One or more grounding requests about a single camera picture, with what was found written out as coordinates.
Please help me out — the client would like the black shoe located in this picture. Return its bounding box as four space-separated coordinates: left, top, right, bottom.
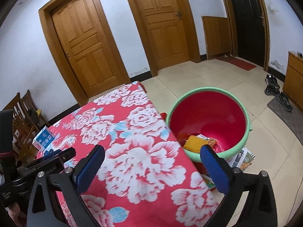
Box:
265 85 280 96
277 92 293 112
265 75 280 89

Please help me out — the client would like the orange snack bag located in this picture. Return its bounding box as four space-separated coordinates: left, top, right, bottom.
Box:
208 138 217 148

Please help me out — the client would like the grey floor mat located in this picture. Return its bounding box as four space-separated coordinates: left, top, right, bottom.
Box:
267 97 303 144

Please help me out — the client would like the black shoe middle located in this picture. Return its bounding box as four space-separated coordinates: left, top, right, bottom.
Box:
265 85 280 96

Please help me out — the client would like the wooden sideboard cabinet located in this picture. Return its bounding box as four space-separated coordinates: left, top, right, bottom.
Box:
283 52 303 108

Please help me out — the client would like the red floral tablecloth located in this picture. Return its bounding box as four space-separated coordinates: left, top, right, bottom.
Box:
44 82 218 226

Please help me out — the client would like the black shoe far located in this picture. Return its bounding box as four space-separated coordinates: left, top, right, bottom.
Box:
265 75 280 89

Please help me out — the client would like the wooden chair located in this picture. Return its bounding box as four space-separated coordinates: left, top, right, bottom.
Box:
20 90 50 129
3 92 38 164

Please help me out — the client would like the middle wooden door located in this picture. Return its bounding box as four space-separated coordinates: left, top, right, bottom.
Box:
128 0 200 76

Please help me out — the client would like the dark entrance door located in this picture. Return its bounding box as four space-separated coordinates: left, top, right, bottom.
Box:
223 0 270 70

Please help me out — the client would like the black shoe near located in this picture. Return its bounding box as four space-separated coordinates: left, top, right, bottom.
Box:
277 92 293 112

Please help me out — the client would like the red basin green rim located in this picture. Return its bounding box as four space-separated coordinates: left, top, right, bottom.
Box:
165 87 252 159

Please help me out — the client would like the person's left hand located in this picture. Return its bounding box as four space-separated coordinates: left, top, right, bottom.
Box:
8 203 27 227

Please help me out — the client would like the low wooden cabinet panel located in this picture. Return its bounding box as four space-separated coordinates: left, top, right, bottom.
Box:
202 16 232 59

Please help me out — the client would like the yellow foam net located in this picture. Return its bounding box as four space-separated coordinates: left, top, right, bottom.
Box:
183 135 208 153

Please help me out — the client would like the rear wooden chair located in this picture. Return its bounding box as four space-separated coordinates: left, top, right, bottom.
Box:
20 90 50 129

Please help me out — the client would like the blue white milk carton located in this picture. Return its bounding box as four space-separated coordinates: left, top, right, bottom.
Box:
32 126 54 152

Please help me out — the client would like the wooden door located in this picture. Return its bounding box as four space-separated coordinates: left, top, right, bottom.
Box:
38 0 130 106
128 0 200 76

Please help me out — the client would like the left wooden door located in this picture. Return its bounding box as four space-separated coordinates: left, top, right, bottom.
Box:
38 0 130 106

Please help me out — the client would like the white printed paper box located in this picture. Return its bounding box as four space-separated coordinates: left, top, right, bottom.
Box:
197 134 209 140

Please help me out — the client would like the magazine under basin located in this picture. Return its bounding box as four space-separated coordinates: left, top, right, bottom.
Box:
201 147 255 190

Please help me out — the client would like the front wooden chair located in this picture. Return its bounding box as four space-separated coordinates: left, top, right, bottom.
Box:
3 92 38 164

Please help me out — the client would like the red door mat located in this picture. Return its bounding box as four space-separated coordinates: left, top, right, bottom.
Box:
217 56 256 71

